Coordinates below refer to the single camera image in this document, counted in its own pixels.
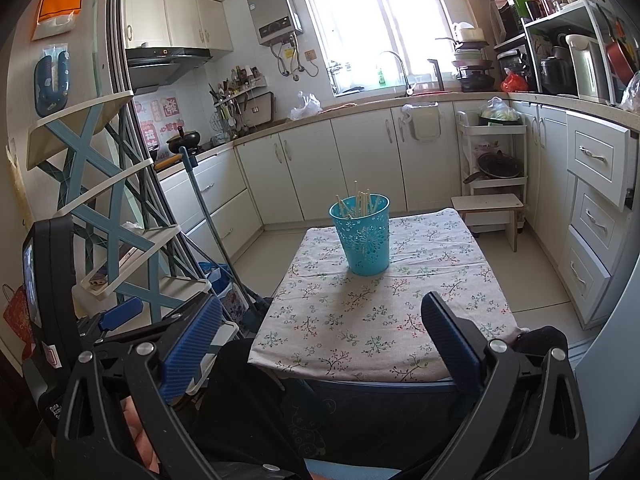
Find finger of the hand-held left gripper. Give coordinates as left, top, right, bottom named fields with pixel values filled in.
left=97, top=296, right=146, bottom=333

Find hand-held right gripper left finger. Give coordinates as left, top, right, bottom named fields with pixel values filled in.
left=55, top=294, right=223, bottom=480

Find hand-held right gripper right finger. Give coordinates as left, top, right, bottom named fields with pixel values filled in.
left=421, top=290, right=591, bottom=480

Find teal perforated plastic basket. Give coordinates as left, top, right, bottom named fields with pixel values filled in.
left=328, top=193, right=391, bottom=277

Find bundle of wooden chopsticks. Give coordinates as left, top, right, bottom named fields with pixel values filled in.
left=336, top=180, right=383, bottom=221

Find person's left hand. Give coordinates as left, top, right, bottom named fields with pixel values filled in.
left=122, top=395, right=161, bottom=478

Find red paper bag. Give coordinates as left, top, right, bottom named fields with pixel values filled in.
left=1, top=284, right=35, bottom=347

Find floral waste bin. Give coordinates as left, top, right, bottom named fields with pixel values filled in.
left=212, top=280, right=247, bottom=328

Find blue plastic bag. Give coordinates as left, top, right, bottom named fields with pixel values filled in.
left=196, top=260, right=233, bottom=301

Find floral tablecloth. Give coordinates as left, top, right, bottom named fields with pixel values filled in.
left=248, top=207, right=531, bottom=385

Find white step stool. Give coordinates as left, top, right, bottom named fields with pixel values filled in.
left=450, top=192, right=525, bottom=253

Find white and teal folding rack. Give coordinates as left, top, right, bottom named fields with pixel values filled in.
left=26, top=89, right=241, bottom=396

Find cream stove-side drawer cabinet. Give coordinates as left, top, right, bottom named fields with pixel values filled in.
left=157, top=147, right=263, bottom=266

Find black wok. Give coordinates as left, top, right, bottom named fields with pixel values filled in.
left=154, top=130, right=202, bottom=171

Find black pan lid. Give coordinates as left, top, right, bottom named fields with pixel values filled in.
left=462, top=149, right=522, bottom=184

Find cream panelled drawer cabinet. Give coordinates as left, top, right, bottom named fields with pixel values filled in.
left=557, top=110, right=640, bottom=331

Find cream base cabinet run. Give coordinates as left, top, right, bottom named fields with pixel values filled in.
left=235, top=100, right=463, bottom=226

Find cream two-door base cabinet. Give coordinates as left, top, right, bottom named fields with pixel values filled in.
left=507, top=101, right=568, bottom=241

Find white kitchen cart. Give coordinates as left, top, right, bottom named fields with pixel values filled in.
left=454, top=109, right=530, bottom=233

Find white hanging door bin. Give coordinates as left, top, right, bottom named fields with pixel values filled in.
left=400, top=101, right=442, bottom=142

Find bag of green vegetables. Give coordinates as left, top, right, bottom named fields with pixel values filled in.
left=477, top=96, right=522, bottom=126

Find dark framed tray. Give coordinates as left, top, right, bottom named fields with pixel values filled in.
left=248, top=91, right=277, bottom=128

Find black range hood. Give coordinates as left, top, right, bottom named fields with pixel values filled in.
left=125, top=46, right=213, bottom=86

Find white plastic bag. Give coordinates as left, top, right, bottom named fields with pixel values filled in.
left=289, top=91, right=323, bottom=122

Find red plastic bag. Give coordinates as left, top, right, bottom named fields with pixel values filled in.
left=501, top=71, right=531, bottom=93

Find black tap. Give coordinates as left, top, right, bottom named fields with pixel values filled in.
left=427, top=58, right=446, bottom=92

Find dish rack with pots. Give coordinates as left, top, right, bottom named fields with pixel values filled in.
left=451, top=21, right=495, bottom=93

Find chrome faucet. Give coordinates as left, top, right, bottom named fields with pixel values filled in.
left=377, top=51, right=416, bottom=97

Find black cooking pot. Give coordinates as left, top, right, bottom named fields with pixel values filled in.
left=539, top=55, right=573, bottom=96

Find white electric kettle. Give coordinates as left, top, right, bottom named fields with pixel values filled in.
left=565, top=34, right=610, bottom=103

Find clear plastic bag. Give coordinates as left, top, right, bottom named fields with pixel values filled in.
left=619, top=71, right=640, bottom=112

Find red pan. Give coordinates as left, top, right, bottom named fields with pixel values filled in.
left=604, top=39, right=637, bottom=92

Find white gas water heater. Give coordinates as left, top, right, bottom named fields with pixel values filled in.
left=246, top=0, right=305, bottom=47

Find kitchen window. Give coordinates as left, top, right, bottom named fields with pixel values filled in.
left=296, top=0, right=468, bottom=97

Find white countertop shelf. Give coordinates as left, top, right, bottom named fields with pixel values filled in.
left=492, top=0, right=618, bottom=106

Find red wall stickers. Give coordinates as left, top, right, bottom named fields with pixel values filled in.
left=134, top=91, right=182, bottom=153

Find blue wall holder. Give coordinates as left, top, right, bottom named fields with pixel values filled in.
left=33, top=44, right=72, bottom=116

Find wall utensil rack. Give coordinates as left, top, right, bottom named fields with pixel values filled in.
left=209, top=64, right=267, bottom=142

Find cream wall cabinet row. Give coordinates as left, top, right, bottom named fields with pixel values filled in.
left=121, top=0, right=234, bottom=52

